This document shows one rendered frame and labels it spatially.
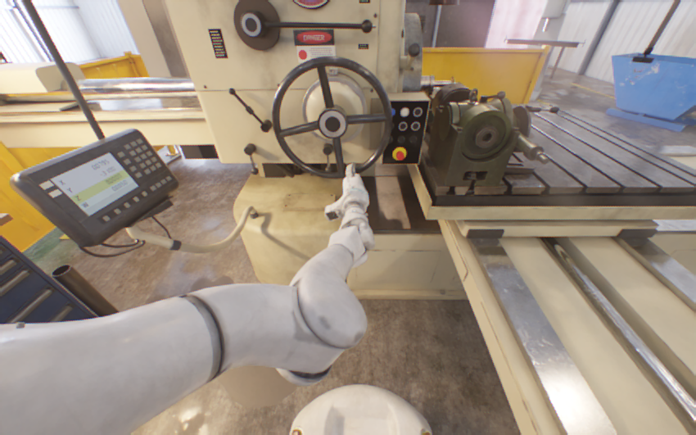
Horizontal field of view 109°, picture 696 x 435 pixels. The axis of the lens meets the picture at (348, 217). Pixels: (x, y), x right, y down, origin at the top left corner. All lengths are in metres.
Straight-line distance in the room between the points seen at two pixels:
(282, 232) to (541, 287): 1.26
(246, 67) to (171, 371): 1.00
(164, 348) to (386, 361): 1.54
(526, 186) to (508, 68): 2.76
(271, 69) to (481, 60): 3.01
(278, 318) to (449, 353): 1.58
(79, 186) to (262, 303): 0.78
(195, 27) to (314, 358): 1.06
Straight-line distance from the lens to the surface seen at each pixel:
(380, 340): 1.75
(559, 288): 1.35
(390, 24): 1.04
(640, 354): 1.35
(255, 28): 1.00
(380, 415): 1.30
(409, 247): 1.58
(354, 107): 0.95
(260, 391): 1.71
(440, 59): 3.62
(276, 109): 0.86
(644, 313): 1.48
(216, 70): 1.15
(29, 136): 2.26
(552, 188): 1.37
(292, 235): 1.51
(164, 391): 0.23
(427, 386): 1.70
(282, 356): 0.30
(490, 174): 1.19
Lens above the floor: 1.57
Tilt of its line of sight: 39 degrees down
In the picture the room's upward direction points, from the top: 1 degrees counter-clockwise
